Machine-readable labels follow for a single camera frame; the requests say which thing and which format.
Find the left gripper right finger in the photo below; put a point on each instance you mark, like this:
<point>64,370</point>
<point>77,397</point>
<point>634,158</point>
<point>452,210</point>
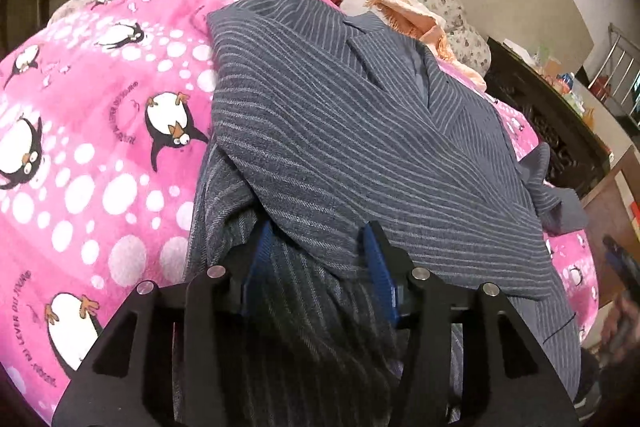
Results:
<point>471,359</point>

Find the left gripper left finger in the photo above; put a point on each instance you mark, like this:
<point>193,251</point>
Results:
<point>171,356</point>

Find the grey pinstriped suit jacket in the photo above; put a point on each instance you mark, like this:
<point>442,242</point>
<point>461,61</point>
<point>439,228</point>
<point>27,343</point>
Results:
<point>322,123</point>

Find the person's right hand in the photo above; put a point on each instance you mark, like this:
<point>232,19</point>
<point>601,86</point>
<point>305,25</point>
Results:
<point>620,331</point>

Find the brown wooden cabinet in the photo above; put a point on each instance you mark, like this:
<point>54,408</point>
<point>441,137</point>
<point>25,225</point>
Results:
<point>612,208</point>

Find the dark carved wooden headboard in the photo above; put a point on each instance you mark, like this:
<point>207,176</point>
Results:
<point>579,159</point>

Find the metal shelf rack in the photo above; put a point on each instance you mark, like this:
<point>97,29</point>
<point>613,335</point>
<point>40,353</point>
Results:
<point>616,82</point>

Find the pink penguin blanket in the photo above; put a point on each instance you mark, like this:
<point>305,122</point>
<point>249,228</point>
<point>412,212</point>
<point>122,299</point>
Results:
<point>105,120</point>

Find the peach orange cloth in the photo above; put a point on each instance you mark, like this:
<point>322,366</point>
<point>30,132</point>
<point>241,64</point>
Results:
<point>414,20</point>

